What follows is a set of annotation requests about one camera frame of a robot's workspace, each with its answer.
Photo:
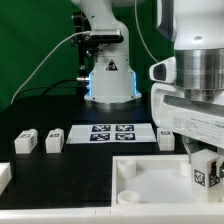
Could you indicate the white front wall strip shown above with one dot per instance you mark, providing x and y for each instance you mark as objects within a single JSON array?
[{"x": 121, "y": 214}]

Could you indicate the white sheet with tags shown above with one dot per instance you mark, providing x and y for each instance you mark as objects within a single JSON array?
[{"x": 111, "y": 133}]

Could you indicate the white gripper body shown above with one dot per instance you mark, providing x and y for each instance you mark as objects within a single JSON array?
[{"x": 203, "y": 121}]

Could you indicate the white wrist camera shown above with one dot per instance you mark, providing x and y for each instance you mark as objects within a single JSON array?
[{"x": 164, "y": 71}]

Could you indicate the white left obstacle block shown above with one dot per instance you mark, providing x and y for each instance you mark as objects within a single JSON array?
[{"x": 5, "y": 176}]

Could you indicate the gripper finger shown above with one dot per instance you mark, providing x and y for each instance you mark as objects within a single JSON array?
[
  {"x": 191, "y": 146},
  {"x": 220, "y": 167}
]

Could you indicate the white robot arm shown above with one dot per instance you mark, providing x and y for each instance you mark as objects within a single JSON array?
[{"x": 187, "y": 96}]

